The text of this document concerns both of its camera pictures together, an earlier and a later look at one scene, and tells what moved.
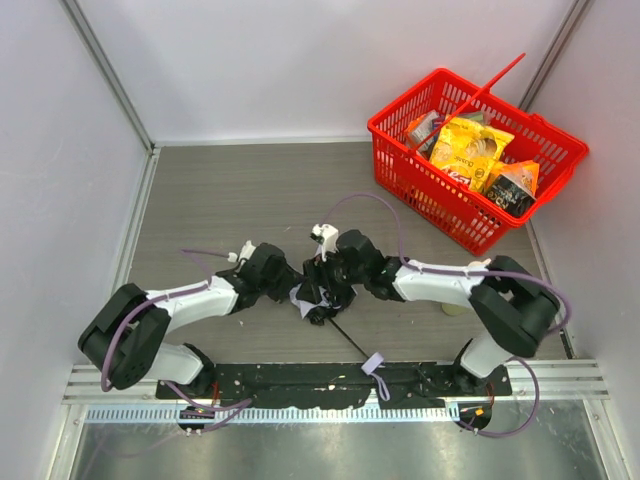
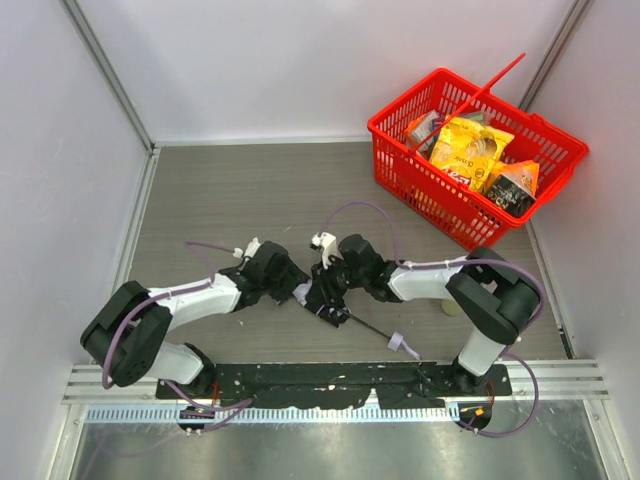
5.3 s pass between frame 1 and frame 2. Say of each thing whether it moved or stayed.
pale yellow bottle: stayed
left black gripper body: stayed
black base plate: stayed
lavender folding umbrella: moved
